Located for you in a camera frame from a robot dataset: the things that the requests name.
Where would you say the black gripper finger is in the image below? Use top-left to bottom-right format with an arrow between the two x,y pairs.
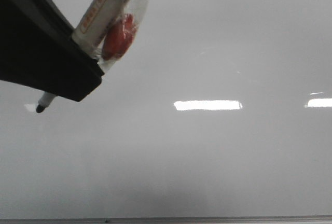
1,0 -> 104,102

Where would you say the white black whiteboard marker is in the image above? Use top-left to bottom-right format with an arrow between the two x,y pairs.
35,0 -> 137,114

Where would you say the white whiteboard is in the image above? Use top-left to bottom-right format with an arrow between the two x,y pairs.
1,0 -> 331,219

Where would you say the red piece in clear tape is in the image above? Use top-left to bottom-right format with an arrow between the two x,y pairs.
97,0 -> 149,73

